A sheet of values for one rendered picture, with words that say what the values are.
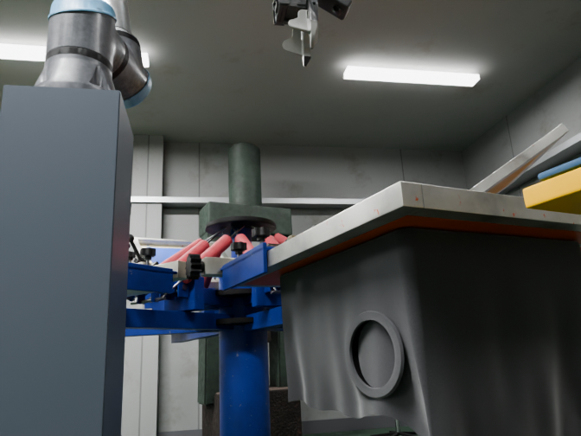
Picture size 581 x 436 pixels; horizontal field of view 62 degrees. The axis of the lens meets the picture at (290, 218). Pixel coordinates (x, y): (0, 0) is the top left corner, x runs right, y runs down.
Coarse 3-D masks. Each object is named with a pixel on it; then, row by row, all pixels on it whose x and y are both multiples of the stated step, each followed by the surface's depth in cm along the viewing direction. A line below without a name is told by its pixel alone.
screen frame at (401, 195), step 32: (384, 192) 72; (416, 192) 70; (448, 192) 72; (480, 192) 76; (320, 224) 89; (352, 224) 79; (384, 224) 77; (512, 224) 82; (544, 224) 83; (576, 224) 84; (288, 256) 101
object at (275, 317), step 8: (264, 312) 177; (272, 312) 170; (280, 312) 164; (256, 320) 183; (264, 320) 176; (272, 320) 169; (280, 320) 164; (248, 328) 190; (256, 328) 182; (264, 328) 181
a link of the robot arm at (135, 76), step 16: (112, 0) 107; (128, 16) 110; (128, 32) 105; (128, 48) 100; (128, 64) 99; (112, 80) 98; (128, 80) 101; (144, 80) 107; (128, 96) 105; (144, 96) 109
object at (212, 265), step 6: (204, 258) 139; (210, 258) 139; (216, 258) 140; (222, 258) 141; (228, 258) 142; (234, 258) 143; (204, 264) 139; (210, 264) 139; (216, 264) 140; (222, 264) 141; (204, 270) 138; (210, 270) 138; (216, 270) 139; (204, 276) 141; (210, 276) 142; (216, 276) 142
